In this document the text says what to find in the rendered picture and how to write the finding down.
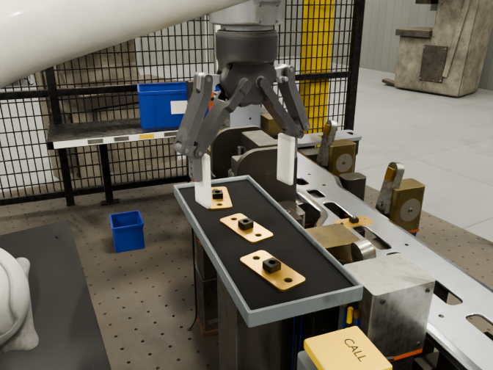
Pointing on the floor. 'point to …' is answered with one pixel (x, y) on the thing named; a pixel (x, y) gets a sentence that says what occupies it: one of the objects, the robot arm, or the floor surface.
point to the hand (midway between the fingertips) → (246, 185)
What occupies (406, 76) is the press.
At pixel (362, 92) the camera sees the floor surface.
